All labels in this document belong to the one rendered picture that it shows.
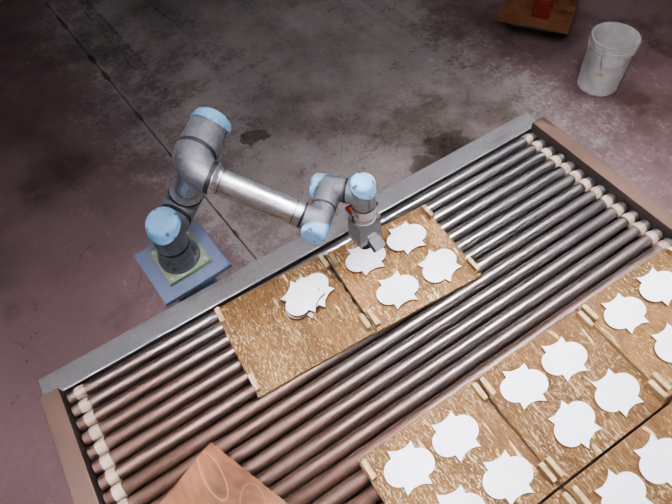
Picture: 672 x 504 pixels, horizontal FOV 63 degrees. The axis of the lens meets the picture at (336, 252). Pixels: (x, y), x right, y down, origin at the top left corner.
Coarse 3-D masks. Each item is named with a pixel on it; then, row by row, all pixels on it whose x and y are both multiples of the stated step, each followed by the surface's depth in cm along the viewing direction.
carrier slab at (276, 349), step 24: (312, 264) 190; (264, 288) 186; (288, 288) 186; (336, 288) 184; (240, 312) 182; (264, 312) 181; (336, 312) 179; (360, 312) 179; (240, 336) 177; (264, 336) 176; (288, 336) 176; (312, 336) 175; (336, 336) 174; (360, 336) 174; (240, 360) 172; (264, 360) 171; (288, 360) 171; (312, 360) 170; (264, 384) 167
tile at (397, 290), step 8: (384, 280) 183; (392, 280) 183; (400, 280) 183; (408, 280) 183; (416, 280) 183; (384, 288) 182; (392, 288) 182; (400, 288) 181; (408, 288) 181; (416, 288) 181; (376, 296) 181; (384, 296) 180; (392, 296) 180; (400, 296) 180; (408, 296) 179; (384, 304) 179; (392, 304) 179; (400, 304) 178
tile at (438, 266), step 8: (432, 256) 188; (440, 256) 187; (448, 256) 187; (424, 264) 186; (432, 264) 186; (440, 264) 186; (448, 264) 185; (456, 264) 185; (424, 272) 184; (432, 272) 184; (440, 272) 184; (448, 272) 184; (432, 280) 182; (440, 280) 182; (448, 280) 182
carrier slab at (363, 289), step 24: (408, 216) 199; (384, 240) 194; (432, 240) 193; (384, 264) 188; (408, 264) 188; (360, 288) 184; (432, 288) 182; (456, 288) 181; (384, 312) 178; (408, 312) 178
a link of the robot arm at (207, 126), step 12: (204, 108) 156; (192, 120) 154; (204, 120) 154; (216, 120) 155; (228, 120) 159; (192, 132) 151; (204, 132) 152; (216, 132) 154; (228, 132) 159; (204, 144) 151; (216, 144) 154; (216, 156) 155; (180, 180) 177; (168, 192) 187; (180, 192) 182; (192, 192) 181; (180, 204) 186; (192, 204) 187; (192, 216) 192
